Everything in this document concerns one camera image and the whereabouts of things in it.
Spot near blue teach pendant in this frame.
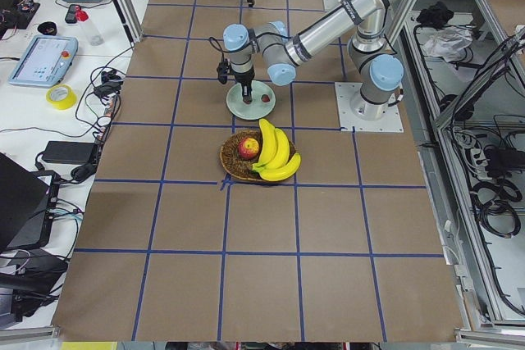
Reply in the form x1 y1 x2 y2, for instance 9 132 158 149
8 35 78 88

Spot black small bowl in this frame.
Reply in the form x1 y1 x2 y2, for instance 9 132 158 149
37 21 57 36

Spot black cloth bundle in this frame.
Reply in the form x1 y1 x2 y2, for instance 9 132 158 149
416 1 454 30

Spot pale green round plate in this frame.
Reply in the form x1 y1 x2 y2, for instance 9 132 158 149
226 80 276 120

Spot crumpled white plastic bag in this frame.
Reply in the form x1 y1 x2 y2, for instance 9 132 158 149
422 27 473 62

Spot black power adapter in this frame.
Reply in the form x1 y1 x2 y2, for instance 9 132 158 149
42 141 97 165

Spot black laptop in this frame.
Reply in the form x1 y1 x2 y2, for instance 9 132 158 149
1 154 59 252

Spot clear plastic bottle red cap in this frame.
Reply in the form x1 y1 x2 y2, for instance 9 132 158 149
75 6 104 46

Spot coiled black cables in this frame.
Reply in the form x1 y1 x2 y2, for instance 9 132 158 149
469 180 523 240

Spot red yellow apple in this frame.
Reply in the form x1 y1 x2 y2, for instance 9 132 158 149
238 137 260 160

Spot yellow banana bunch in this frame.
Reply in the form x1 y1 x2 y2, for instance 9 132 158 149
252 118 302 182

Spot dark woven fruit basket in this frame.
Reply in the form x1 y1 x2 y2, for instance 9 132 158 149
219 130 302 183

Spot yellow tape roll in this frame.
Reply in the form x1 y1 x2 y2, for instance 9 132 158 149
46 84 77 111

